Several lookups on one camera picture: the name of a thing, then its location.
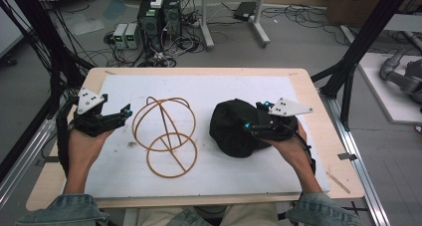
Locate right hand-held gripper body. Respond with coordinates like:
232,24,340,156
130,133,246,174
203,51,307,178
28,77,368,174
251,98,315,141

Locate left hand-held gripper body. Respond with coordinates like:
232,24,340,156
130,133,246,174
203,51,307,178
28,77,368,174
69,88,127,138

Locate black cap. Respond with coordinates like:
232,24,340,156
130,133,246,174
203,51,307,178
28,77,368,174
208,99,300,159

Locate person's left hand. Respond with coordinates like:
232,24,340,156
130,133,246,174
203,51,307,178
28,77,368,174
68,127,114,169

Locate person's right hand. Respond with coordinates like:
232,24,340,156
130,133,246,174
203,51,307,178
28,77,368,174
261,119,313,169

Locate grey power supply unit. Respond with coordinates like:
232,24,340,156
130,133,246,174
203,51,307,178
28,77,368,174
124,22,141,51
111,23,129,50

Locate white table mat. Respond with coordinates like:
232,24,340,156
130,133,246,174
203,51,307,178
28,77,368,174
84,74,331,199

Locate grey tape piece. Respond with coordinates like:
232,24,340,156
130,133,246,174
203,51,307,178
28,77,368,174
336,151,358,161

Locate white metal stand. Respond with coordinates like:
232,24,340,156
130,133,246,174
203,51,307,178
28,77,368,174
198,0,272,52

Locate thin wooden stick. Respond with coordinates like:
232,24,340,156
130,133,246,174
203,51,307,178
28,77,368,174
325,170,352,195

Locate black computer tower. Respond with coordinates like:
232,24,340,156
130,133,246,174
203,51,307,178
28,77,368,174
136,0,164,53
161,0,183,39

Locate person's beige trousers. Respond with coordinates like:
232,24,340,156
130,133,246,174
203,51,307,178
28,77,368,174
136,202,281,226

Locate denim left sleeve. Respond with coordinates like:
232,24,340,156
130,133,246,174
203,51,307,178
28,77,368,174
14,193,110,226

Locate denim sleeve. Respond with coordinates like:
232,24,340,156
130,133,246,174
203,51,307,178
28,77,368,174
285,191,363,226
14,193,110,226

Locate flat black box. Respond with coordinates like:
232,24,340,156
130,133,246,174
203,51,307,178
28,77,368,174
232,1,259,23

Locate denim right sleeve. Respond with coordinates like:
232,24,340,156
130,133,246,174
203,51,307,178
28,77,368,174
285,191,363,226

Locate white floor board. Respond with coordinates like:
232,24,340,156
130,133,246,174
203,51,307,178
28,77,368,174
357,52,422,124

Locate cardboard box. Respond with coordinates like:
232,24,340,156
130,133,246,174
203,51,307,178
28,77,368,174
325,0,422,29

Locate brown wire hat stand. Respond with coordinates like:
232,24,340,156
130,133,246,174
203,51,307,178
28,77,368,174
131,96,199,179

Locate tangle of floor cables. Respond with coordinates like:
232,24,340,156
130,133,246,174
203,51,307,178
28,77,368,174
78,0,213,69

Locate aluminium rail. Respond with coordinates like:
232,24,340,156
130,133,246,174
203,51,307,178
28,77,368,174
0,118,58,209
318,89,392,226

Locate black metal frame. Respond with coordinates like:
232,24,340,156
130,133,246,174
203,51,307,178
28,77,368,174
310,0,418,131
0,0,96,184

